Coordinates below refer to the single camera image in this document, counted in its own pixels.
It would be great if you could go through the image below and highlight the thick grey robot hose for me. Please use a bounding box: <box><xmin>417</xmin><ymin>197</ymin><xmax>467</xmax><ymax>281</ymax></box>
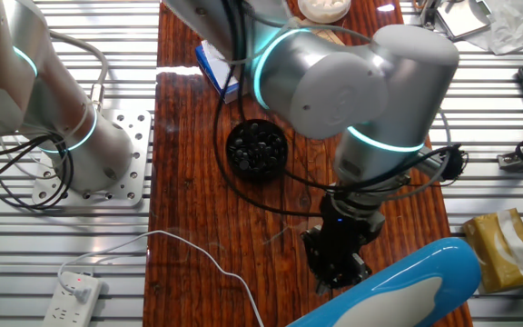
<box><xmin>47</xmin><ymin>29</ymin><xmax>111</xmax><ymax>113</ymax></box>

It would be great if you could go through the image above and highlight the white lamp power cable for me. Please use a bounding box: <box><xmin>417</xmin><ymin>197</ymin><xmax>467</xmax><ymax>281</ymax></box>
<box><xmin>56</xmin><ymin>229</ymin><xmax>266</xmax><ymax>327</ymax></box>

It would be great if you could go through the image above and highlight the blue and white desk lamp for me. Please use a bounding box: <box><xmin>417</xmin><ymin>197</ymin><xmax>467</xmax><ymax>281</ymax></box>
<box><xmin>286</xmin><ymin>236</ymin><xmax>483</xmax><ymax>327</ymax></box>

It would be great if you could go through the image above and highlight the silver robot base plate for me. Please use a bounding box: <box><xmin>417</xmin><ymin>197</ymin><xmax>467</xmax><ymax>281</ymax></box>
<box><xmin>31</xmin><ymin>108</ymin><xmax>153</xmax><ymax>208</ymax></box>

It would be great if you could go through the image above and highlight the black cable bundle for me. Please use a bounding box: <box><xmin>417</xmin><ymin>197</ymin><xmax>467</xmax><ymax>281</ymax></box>
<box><xmin>0</xmin><ymin>134</ymin><xmax>75</xmax><ymax>211</ymax></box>

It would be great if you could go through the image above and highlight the white bowl of white stones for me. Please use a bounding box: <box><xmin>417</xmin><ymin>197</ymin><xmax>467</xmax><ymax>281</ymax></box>
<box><xmin>296</xmin><ymin>0</ymin><xmax>352</xmax><ymax>25</ymax></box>

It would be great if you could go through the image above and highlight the tan go board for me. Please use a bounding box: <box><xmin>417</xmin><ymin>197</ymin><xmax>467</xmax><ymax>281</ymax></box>
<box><xmin>295</xmin><ymin>17</ymin><xmax>348</xmax><ymax>46</ymax></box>

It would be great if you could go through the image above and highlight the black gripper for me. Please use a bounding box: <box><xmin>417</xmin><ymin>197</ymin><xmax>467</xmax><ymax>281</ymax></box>
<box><xmin>300</xmin><ymin>190</ymin><xmax>386</xmax><ymax>297</ymax></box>

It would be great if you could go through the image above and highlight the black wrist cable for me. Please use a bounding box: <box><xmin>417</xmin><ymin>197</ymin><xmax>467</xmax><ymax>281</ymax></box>
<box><xmin>211</xmin><ymin>0</ymin><xmax>469</xmax><ymax>218</ymax></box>

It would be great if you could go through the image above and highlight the white power strip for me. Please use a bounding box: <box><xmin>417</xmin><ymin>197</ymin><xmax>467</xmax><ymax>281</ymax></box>
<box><xmin>42</xmin><ymin>271</ymin><xmax>104</xmax><ymax>327</ymax></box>

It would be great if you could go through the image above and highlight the translucent plastic bag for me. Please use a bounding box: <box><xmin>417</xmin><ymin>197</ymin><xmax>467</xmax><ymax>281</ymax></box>
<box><xmin>465</xmin><ymin>0</ymin><xmax>523</xmax><ymax>55</ymax></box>

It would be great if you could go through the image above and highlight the black bowl of black stones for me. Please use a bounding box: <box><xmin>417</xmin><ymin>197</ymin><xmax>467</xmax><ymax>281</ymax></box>
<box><xmin>224</xmin><ymin>118</ymin><xmax>290</xmax><ymax>183</ymax></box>

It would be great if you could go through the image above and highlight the blue tissue pack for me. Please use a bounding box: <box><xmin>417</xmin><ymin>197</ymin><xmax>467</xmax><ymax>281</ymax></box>
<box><xmin>194</xmin><ymin>39</ymin><xmax>249</xmax><ymax>104</ymax></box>

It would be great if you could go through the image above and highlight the yellow tissue pack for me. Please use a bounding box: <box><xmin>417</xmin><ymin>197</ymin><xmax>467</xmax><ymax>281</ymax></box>
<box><xmin>462</xmin><ymin>207</ymin><xmax>523</xmax><ymax>294</ymax></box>

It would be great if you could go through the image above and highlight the silver metal box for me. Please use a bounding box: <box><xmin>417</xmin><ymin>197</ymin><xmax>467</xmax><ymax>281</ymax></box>
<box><xmin>419</xmin><ymin>0</ymin><xmax>494</xmax><ymax>42</ymax></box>

